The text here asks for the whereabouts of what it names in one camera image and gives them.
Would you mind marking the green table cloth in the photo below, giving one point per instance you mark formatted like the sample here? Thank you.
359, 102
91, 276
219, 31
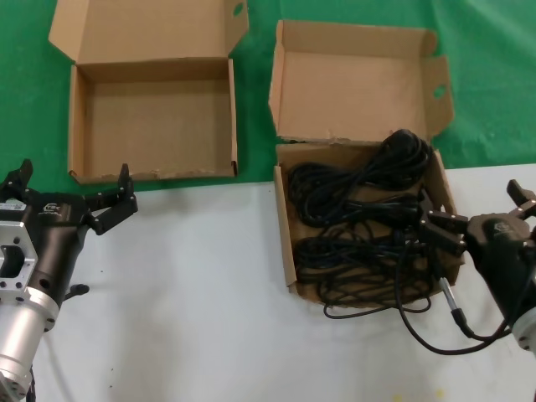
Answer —
33, 104

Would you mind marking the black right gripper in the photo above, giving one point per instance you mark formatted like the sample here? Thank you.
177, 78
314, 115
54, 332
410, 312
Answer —
502, 251

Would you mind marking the small black knob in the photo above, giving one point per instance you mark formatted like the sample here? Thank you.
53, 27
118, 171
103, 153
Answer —
77, 290

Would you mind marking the open brown cardboard box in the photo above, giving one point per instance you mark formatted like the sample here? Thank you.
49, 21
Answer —
352, 92
159, 125

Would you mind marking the white table cover sheet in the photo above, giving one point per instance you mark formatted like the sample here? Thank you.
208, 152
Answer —
188, 293

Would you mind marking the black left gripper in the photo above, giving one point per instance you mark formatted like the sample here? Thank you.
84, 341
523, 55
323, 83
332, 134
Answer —
54, 234

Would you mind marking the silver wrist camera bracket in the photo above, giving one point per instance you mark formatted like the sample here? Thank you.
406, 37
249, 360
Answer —
17, 232

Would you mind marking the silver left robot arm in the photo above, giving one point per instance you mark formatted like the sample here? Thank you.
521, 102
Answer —
21, 335

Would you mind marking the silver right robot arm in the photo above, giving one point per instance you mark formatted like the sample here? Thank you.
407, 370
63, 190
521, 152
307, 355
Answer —
528, 331

